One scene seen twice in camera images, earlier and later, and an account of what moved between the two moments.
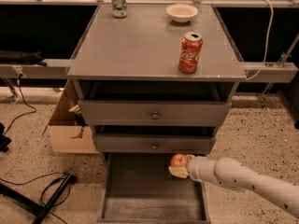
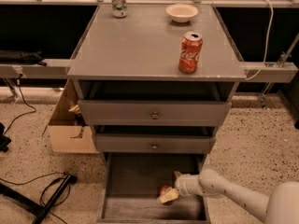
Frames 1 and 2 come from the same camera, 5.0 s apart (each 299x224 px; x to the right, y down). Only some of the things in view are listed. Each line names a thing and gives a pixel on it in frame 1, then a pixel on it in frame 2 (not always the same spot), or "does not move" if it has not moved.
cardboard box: [69, 132] does not move
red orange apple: [179, 160] to [163, 189]
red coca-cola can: [191, 49] does not move
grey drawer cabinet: [130, 89] does not move
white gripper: [194, 168] to [182, 184]
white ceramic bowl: [181, 13] does not move
